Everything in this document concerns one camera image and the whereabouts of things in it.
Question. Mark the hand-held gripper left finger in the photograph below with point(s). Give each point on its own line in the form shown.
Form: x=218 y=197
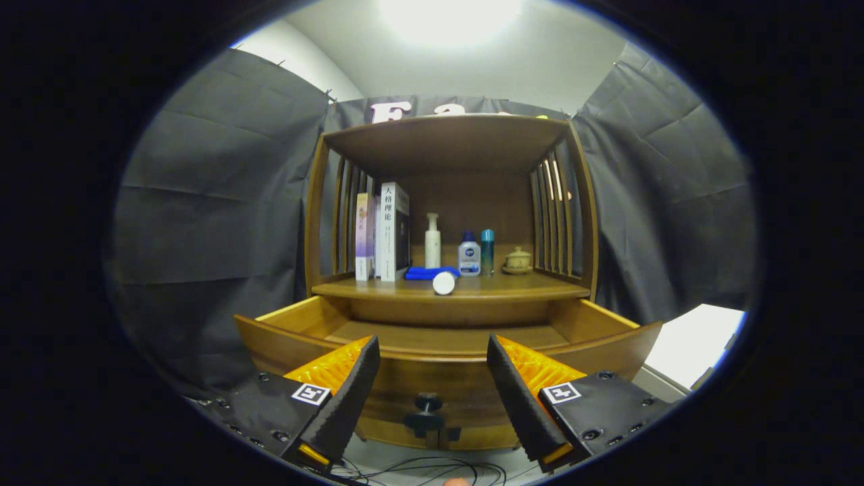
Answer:
x=351 y=398

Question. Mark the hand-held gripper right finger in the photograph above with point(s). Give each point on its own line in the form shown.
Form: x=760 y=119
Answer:
x=520 y=405

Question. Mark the black drawer knob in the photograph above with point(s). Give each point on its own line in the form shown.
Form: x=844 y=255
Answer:
x=425 y=422

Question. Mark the wooden drawer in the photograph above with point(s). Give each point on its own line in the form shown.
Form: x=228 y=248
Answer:
x=439 y=378

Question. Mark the white tube with green end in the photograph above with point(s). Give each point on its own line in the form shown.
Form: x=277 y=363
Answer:
x=444 y=283

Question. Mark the wooden countertop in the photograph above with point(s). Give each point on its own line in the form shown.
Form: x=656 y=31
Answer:
x=513 y=287

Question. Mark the white side cabinet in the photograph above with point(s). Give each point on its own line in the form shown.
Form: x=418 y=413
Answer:
x=695 y=337

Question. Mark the brown wooden cabinet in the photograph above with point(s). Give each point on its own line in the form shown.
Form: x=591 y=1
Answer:
x=466 y=196

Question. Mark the blue folded cloth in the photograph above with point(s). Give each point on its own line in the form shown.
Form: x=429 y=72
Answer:
x=422 y=273

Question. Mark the yellow lidded teacup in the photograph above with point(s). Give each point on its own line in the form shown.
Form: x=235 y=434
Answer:
x=518 y=260

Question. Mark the white bottle with blue cap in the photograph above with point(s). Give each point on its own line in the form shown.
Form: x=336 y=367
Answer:
x=469 y=260

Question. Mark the teal bottle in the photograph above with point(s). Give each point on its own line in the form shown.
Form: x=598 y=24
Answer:
x=487 y=253

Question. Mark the purple book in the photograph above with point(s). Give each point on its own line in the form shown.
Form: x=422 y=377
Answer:
x=364 y=236

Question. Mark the white book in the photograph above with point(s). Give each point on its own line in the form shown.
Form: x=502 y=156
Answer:
x=388 y=236

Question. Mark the white pump bottle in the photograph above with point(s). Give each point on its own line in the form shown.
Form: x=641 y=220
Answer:
x=433 y=246

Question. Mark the black backdrop cloth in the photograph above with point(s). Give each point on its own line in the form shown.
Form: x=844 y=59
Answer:
x=216 y=202

